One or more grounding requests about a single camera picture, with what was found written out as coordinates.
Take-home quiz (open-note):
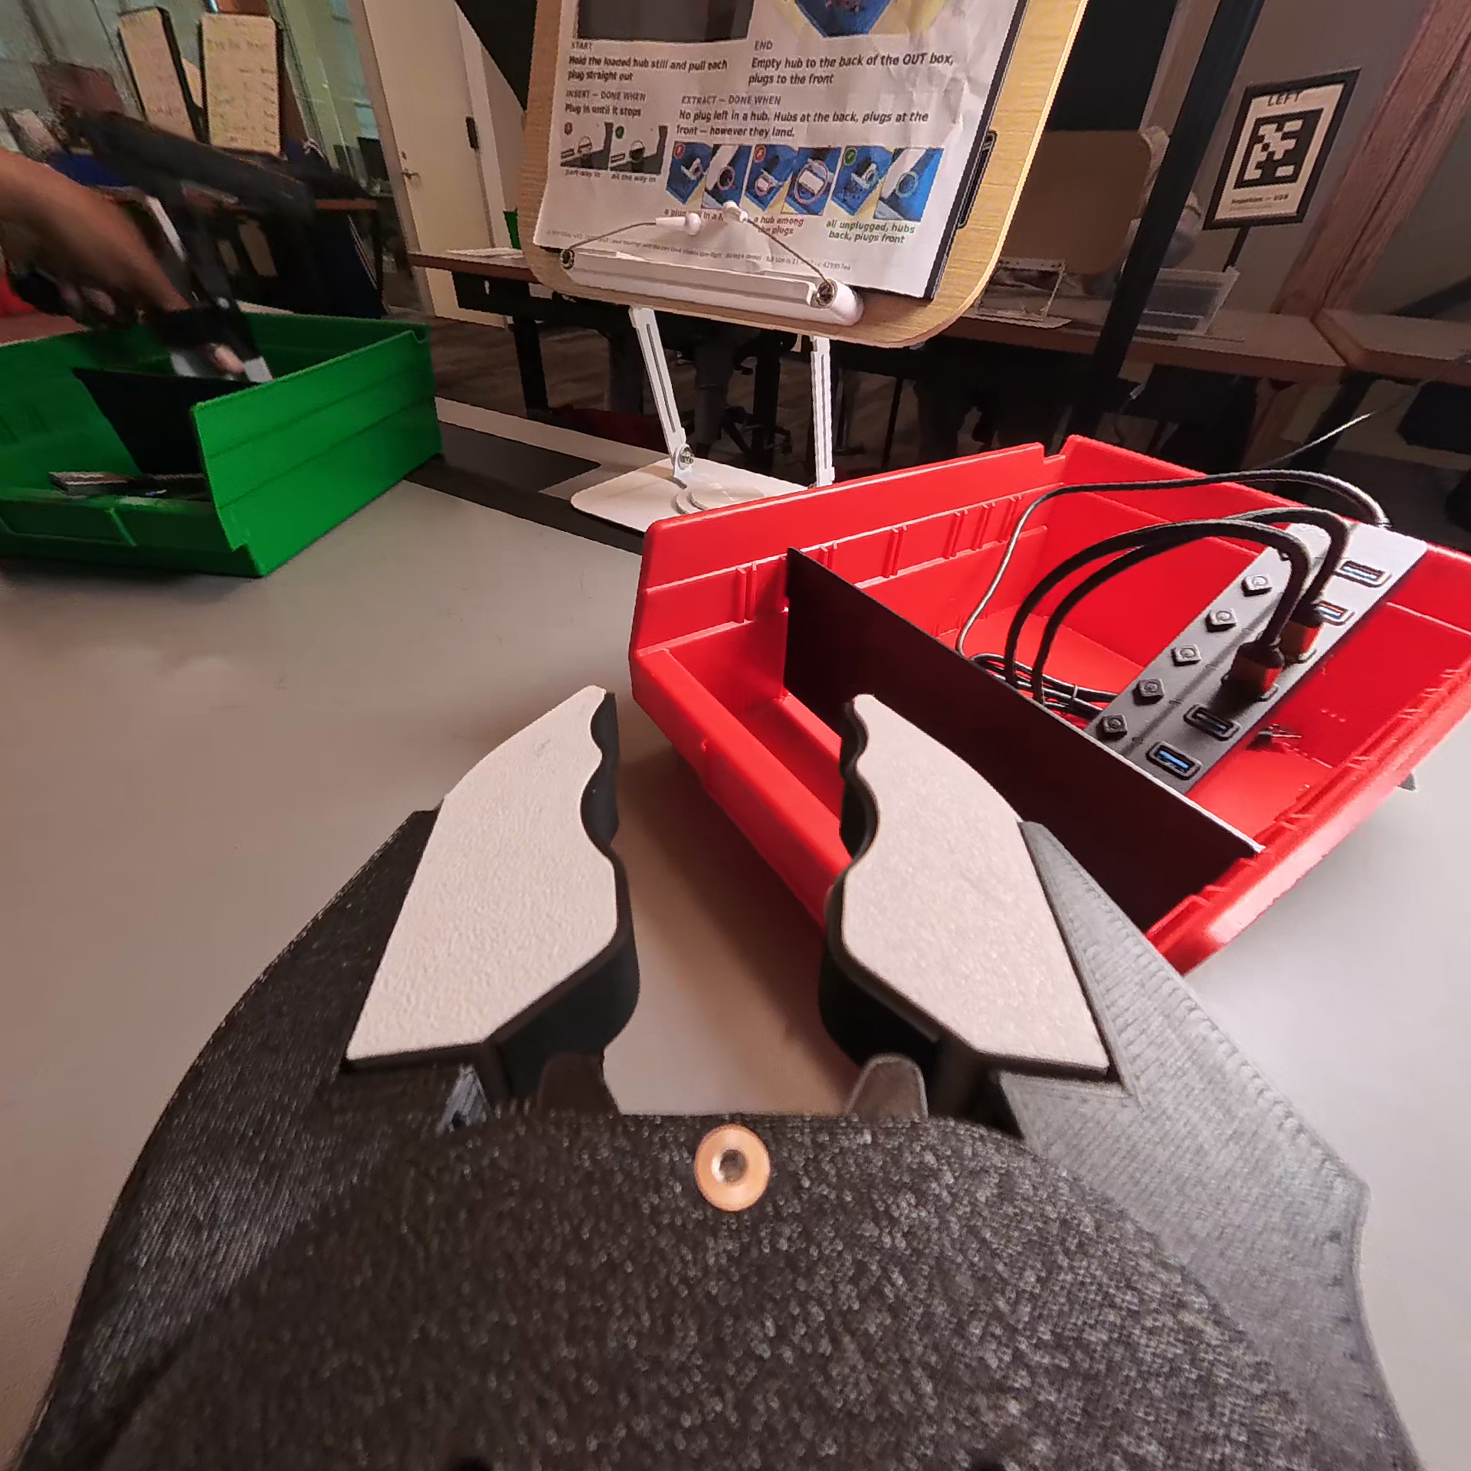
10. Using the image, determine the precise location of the clear plastic tray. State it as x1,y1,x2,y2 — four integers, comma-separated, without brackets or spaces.
1149,268,1240,338

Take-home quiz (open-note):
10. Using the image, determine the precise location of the black USB hub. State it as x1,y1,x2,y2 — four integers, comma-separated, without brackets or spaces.
956,470,1392,725
1086,526,1429,795

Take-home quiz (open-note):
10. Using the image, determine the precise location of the framed marker sign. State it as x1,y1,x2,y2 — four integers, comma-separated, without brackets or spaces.
1205,69,1361,232

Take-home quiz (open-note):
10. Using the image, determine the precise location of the tan chair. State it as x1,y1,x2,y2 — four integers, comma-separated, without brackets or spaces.
1000,126,1156,277

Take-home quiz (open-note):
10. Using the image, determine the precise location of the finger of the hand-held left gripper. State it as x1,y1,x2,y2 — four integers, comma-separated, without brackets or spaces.
170,337,275,387

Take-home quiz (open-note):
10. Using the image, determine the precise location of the black metal pole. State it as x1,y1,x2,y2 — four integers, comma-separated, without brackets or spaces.
1081,0,1266,433

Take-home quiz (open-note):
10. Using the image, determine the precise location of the paper sheet board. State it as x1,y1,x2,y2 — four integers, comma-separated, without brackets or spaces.
202,14,282,156
118,9,196,140

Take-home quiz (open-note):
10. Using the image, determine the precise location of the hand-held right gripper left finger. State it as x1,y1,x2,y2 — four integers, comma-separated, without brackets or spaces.
343,687,641,1098

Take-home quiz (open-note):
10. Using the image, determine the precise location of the red plastic bin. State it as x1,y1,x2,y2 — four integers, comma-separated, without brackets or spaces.
631,435,1471,972

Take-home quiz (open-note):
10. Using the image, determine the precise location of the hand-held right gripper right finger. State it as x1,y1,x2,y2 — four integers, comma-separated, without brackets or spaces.
816,692,1116,1111

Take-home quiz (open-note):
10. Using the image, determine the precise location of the person's left hand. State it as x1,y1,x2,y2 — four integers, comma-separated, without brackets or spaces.
0,149,191,330

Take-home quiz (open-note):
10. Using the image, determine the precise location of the green plastic bin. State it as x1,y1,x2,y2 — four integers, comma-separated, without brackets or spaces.
0,312,443,578

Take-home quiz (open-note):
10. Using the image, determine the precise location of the instruction sheet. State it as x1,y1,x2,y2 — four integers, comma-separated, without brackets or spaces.
534,0,1028,298

